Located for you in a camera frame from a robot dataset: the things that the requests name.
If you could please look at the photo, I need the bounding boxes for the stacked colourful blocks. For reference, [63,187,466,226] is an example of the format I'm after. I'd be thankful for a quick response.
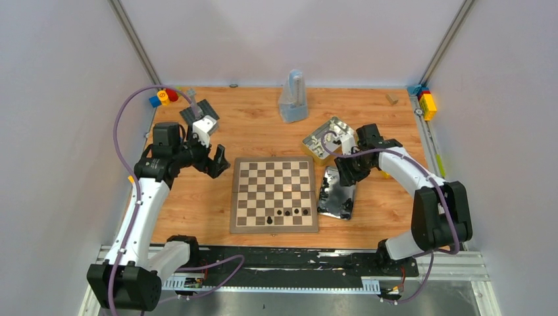
[407,85,437,121]

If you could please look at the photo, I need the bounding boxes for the gold tin with white pieces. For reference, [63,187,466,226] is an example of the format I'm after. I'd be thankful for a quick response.
[301,116,355,166]

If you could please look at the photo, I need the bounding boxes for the small wooden block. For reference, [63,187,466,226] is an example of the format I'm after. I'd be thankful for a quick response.
[386,93,399,105]

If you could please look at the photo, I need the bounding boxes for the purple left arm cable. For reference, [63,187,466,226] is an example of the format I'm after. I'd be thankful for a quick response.
[107,85,246,316]

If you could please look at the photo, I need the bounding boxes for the wooden chess board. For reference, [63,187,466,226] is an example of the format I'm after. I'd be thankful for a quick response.
[230,156,318,234]

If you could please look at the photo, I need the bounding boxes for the blue metronome in plastic bag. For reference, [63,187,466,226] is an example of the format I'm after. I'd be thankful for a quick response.
[278,69,309,123]

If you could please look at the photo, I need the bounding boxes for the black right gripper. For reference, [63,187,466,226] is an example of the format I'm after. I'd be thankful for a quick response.
[334,149,374,187]

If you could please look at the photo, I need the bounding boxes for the yellow round toy block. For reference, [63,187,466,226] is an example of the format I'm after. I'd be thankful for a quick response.
[157,90,170,106]

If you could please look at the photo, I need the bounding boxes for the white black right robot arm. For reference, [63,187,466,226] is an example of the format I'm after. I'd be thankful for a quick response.
[322,124,473,275]

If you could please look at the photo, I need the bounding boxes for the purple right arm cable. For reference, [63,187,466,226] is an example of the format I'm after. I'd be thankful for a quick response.
[320,130,461,305]

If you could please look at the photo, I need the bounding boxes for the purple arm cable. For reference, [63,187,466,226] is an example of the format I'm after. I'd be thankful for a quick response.
[107,85,246,316]
[320,130,461,305]

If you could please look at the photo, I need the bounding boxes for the dark grey lego plate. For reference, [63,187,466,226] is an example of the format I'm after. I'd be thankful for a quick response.
[179,99,220,126]

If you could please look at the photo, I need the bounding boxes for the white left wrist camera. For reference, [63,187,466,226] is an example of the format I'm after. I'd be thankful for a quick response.
[192,115,219,148]

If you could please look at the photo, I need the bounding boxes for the silver tin lid black pieces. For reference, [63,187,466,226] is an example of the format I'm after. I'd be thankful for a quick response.
[317,166,356,221]

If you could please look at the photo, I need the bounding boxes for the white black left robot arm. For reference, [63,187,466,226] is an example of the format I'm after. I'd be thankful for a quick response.
[86,116,230,315]

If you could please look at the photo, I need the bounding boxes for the red round toy block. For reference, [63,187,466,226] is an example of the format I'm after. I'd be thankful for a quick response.
[165,88,179,102]

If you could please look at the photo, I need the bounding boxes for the blue toy block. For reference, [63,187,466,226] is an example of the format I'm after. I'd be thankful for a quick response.
[149,95,162,108]

